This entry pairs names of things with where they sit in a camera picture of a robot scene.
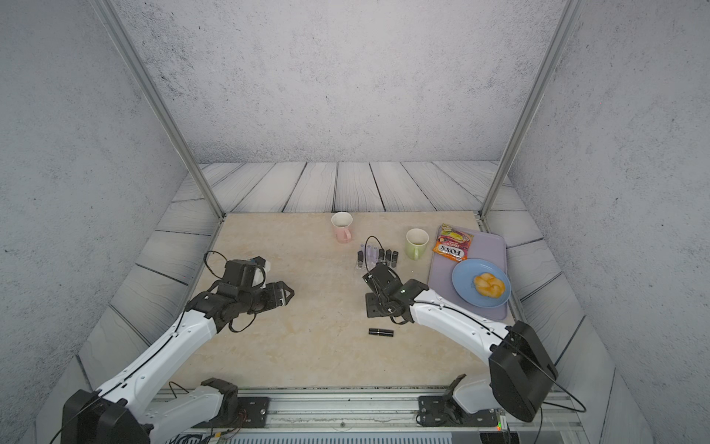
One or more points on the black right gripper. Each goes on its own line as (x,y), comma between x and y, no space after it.
(370,304)

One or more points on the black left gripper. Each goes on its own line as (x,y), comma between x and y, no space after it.
(277,296)

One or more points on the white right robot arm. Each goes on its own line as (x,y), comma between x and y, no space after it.
(520,371)

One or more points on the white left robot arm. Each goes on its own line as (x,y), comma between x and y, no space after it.
(120,410)

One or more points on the clear acrylic lipstick organizer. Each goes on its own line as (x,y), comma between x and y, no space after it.
(369,266)

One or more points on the light green ceramic mug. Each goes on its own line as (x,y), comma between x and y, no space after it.
(416,243)

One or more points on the light blue plate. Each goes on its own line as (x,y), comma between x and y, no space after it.
(463,276)

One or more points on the Fox's fruits candy bag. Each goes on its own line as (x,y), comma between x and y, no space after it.
(452,243)

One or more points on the pink ceramic mug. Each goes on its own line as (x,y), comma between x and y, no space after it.
(341,223)

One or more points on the yellow braided bread bun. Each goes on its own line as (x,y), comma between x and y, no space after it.
(489,286)

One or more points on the lilac plastic tray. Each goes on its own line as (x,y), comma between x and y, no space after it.
(490,251)

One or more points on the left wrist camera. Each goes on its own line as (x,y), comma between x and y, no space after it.
(263,264)

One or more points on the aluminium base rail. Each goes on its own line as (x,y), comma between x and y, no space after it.
(393,410)

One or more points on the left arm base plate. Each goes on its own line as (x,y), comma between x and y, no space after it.
(249,410)

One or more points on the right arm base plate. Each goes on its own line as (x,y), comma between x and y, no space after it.
(442,411)

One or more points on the left aluminium frame post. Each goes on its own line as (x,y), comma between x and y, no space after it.
(106,12)

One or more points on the aluminium frame post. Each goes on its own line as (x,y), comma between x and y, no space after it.
(563,31)
(106,12)

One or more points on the right aluminium frame post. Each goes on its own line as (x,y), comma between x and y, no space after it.
(563,31)

